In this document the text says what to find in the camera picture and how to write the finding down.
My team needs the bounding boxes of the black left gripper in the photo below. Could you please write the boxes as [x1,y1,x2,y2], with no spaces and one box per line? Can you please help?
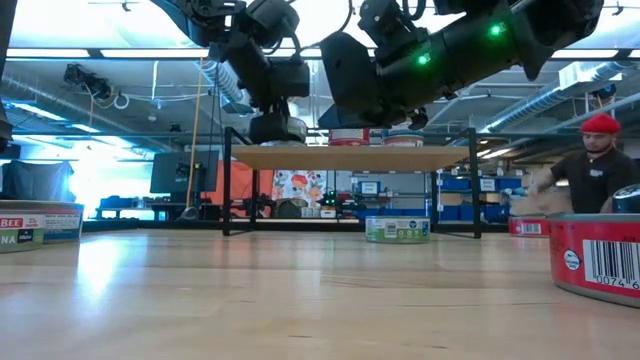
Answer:
[224,42,291,146]

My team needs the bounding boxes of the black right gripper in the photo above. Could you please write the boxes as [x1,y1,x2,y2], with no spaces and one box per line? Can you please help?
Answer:
[318,30,431,131]

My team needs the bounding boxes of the red label can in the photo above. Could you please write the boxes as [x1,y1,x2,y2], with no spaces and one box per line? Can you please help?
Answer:
[508,214,551,239]
[547,212,640,309]
[328,128,372,147]

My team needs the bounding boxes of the gold lid blue label can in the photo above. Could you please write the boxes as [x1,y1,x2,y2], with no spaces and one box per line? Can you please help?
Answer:
[381,128,425,148]

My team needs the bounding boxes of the green label tuna can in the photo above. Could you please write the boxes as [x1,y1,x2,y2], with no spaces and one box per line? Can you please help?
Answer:
[364,215,432,245]
[0,199,47,255]

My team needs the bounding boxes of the orange fabric panel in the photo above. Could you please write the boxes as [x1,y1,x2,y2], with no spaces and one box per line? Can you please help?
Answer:
[202,159,275,206]

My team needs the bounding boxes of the floral patterned cloth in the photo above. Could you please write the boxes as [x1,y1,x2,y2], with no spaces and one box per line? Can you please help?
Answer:
[271,169,329,206]

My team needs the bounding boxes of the black device green lights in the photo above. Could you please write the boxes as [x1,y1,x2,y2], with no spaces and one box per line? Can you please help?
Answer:
[317,188,341,209]

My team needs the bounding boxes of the black monitor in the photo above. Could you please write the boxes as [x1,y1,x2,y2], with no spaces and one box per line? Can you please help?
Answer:
[149,149,220,195]

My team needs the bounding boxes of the blue storage bins rack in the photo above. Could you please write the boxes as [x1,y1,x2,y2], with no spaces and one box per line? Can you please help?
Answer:
[429,169,526,224]

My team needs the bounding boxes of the black ceiling mounted device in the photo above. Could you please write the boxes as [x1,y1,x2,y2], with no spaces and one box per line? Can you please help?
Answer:
[62,63,114,101]

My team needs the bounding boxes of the cardboard box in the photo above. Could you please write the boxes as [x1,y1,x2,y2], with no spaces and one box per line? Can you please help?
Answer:
[509,192,574,217]

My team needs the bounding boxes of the grey cloth cover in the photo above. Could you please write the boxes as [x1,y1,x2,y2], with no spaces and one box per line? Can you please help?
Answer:
[0,159,76,202]

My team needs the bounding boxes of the person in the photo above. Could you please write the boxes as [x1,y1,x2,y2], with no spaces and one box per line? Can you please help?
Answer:
[527,113,640,215]

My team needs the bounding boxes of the blue rounded object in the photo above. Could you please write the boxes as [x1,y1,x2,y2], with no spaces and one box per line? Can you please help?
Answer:
[611,183,640,215]

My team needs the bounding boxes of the yellow hanging cable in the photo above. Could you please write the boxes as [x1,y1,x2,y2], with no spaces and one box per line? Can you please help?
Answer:
[184,57,205,211]

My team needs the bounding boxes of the wooden shelf black metal frame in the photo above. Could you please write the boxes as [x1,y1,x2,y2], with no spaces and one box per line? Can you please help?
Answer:
[222,126,483,240]

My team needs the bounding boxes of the white cable loop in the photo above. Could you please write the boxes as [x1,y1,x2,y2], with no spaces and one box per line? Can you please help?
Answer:
[89,92,131,111]

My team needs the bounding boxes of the black metal table frame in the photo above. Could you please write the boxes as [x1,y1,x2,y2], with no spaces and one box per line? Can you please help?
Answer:
[82,218,511,234]

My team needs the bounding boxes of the silver ventilation duct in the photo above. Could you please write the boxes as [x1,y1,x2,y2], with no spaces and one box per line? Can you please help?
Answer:
[479,59,640,134]

